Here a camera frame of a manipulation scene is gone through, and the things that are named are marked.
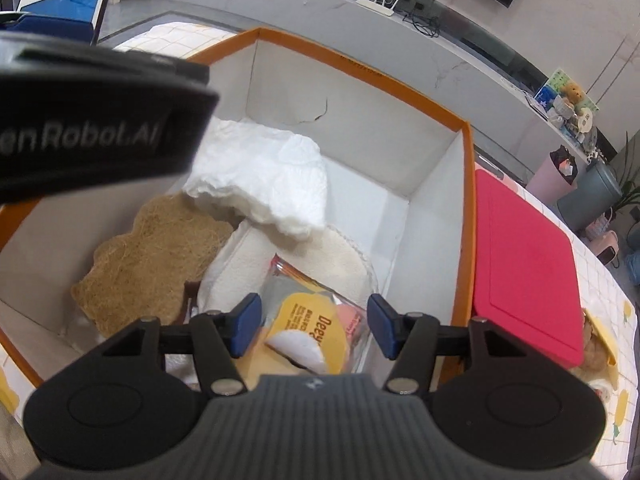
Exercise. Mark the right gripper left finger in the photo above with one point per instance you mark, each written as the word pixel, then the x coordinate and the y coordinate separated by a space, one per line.
pixel 218 339

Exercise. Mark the grey-blue trash can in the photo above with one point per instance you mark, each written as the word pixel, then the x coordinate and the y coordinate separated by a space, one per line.
pixel 597 190

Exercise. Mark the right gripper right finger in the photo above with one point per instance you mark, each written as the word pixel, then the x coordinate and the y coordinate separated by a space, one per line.
pixel 409 341

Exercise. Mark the clear plastic packaged sponge bag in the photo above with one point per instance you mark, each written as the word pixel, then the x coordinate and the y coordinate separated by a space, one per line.
pixel 308 328

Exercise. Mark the red cube box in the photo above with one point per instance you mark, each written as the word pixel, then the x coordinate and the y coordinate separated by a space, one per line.
pixel 525 280

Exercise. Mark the white fluffy towel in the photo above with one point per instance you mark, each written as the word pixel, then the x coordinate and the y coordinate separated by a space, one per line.
pixel 271 176

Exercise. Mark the brown bear-shaped sponge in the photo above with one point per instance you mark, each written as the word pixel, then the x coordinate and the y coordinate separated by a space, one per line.
pixel 142 273

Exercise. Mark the brown plush toy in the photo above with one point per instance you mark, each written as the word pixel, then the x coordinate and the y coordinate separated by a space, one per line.
pixel 586 374

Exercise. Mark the yellow cloth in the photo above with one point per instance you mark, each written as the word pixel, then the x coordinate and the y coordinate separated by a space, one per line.
pixel 600 346

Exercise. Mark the toys and boxes cluster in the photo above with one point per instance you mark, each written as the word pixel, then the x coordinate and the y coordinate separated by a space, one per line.
pixel 569 109

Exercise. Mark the pink waste bin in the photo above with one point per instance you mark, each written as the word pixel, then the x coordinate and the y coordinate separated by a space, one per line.
pixel 555 178

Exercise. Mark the laptop with blue screen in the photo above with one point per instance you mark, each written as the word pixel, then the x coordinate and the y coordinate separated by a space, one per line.
pixel 74 19

